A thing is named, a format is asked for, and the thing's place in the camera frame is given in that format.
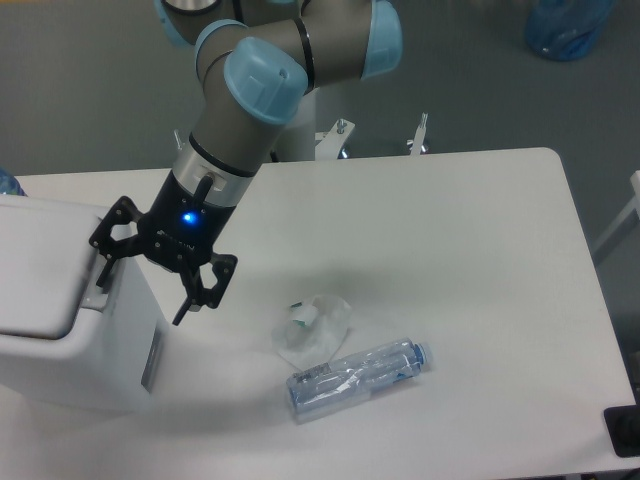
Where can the black device at table edge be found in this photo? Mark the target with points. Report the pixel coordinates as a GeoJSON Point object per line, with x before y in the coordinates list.
{"type": "Point", "coordinates": [623, 427]}

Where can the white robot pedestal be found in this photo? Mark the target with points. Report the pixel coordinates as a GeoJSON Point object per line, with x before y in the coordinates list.
{"type": "Point", "coordinates": [300, 141]}

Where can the blue patterned object left edge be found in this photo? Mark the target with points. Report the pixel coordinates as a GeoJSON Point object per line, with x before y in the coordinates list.
{"type": "Point", "coordinates": [9, 185]}

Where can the white frame at right edge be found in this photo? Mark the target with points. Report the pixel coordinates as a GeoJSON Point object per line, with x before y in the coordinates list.
{"type": "Point", "coordinates": [620, 227]}

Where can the white trash can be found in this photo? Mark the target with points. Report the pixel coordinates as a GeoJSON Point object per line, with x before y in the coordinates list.
{"type": "Point", "coordinates": [64, 339]}

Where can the crumpled white plastic wrapper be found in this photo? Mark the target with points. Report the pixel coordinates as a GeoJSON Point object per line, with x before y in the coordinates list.
{"type": "Point", "coordinates": [314, 331]}

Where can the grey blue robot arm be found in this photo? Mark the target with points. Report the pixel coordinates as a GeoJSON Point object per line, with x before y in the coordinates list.
{"type": "Point", "coordinates": [253, 79]}

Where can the crushed clear plastic bottle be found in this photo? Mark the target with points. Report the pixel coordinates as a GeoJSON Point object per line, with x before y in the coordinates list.
{"type": "Point", "coordinates": [345, 382]}

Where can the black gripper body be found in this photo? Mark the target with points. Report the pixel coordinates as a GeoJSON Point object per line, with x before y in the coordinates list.
{"type": "Point", "coordinates": [175, 226]}

